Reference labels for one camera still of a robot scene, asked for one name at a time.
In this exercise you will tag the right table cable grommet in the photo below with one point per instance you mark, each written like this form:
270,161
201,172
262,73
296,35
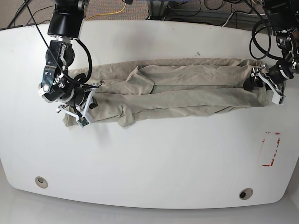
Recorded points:
246,194

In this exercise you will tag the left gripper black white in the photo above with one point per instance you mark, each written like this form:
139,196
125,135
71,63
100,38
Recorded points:
274,77

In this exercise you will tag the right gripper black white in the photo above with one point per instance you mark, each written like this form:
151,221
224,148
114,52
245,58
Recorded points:
80,102

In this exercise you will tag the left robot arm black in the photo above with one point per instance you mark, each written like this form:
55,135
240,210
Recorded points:
282,17

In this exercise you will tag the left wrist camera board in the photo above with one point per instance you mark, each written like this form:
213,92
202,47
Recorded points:
278,99

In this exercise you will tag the table cable grommet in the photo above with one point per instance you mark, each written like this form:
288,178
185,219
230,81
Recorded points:
41,182
246,194

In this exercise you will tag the beige grey t-shirt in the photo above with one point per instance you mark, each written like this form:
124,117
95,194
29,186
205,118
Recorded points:
169,88

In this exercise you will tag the left table cable grommet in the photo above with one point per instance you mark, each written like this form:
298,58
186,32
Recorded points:
41,182

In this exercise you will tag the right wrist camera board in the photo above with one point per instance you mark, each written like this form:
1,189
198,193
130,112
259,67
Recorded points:
82,121

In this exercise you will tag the red tape rectangle marking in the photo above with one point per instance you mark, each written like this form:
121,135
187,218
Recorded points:
269,148

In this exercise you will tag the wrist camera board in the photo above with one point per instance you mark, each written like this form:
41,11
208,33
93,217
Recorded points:
278,99
82,121

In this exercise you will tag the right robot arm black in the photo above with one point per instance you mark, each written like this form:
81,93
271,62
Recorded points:
65,26

